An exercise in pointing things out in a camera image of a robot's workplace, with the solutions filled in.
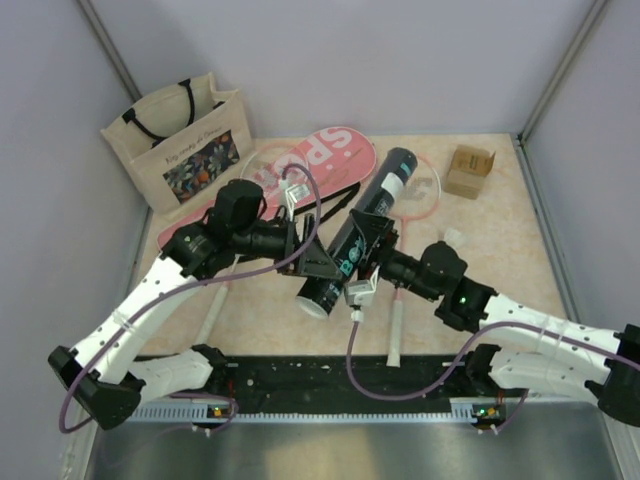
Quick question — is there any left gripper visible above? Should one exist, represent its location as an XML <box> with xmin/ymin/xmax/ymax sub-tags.
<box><xmin>232</xmin><ymin>213</ymin><xmax>340</xmax><ymax>279</ymax></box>

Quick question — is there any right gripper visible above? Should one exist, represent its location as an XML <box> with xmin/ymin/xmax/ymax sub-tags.
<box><xmin>346</xmin><ymin>211</ymin><xmax>440</xmax><ymax>304</ymax></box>

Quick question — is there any black shuttlecock tube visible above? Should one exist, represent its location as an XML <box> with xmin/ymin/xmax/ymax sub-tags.
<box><xmin>296</xmin><ymin>147</ymin><xmax>418</xmax><ymax>319</ymax></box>

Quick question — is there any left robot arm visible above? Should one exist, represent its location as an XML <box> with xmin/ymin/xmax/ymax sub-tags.
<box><xmin>48</xmin><ymin>179</ymin><xmax>323</xmax><ymax>430</ymax></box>

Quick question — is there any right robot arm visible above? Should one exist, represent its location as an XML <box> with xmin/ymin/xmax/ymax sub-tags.
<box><xmin>350</xmin><ymin>210</ymin><xmax>639</xmax><ymax>427</ymax></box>

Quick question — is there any pink racket right side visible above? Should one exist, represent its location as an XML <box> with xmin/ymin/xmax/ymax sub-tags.
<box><xmin>386</xmin><ymin>155</ymin><xmax>442</xmax><ymax>368</ymax></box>

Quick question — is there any pink racket on cover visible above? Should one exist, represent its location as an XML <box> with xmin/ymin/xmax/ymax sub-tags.
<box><xmin>194</xmin><ymin>142</ymin><xmax>306</xmax><ymax>344</ymax></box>

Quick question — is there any pink racket cover bag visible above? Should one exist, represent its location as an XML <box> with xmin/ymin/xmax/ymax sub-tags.
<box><xmin>155</xmin><ymin>126</ymin><xmax>377</xmax><ymax>249</ymax></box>

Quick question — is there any small cardboard box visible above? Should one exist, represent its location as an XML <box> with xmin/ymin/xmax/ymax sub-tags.
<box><xmin>442</xmin><ymin>145</ymin><xmax>495</xmax><ymax>200</ymax></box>

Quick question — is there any beige floral tote bag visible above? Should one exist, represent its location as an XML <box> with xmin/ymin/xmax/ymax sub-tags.
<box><xmin>101</xmin><ymin>73</ymin><xmax>254</xmax><ymax>214</ymax></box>

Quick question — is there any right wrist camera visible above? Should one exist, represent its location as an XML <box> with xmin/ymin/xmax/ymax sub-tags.
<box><xmin>344</xmin><ymin>269</ymin><xmax>379</xmax><ymax>323</ymax></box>

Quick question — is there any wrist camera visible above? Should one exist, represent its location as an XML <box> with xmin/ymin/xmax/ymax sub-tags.
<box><xmin>282</xmin><ymin>183</ymin><xmax>311</xmax><ymax>205</ymax></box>
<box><xmin>344</xmin><ymin>269</ymin><xmax>379</xmax><ymax>323</ymax></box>

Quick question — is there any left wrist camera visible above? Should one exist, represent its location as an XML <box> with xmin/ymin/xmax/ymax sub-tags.
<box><xmin>282</xmin><ymin>183</ymin><xmax>311</xmax><ymax>205</ymax></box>

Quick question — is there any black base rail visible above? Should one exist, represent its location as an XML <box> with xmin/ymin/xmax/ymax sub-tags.
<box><xmin>164</xmin><ymin>352</ymin><xmax>511</xmax><ymax>416</ymax></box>

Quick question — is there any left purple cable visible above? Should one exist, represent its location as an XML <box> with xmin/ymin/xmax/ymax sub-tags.
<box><xmin>59</xmin><ymin>163</ymin><xmax>324</xmax><ymax>435</ymax></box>

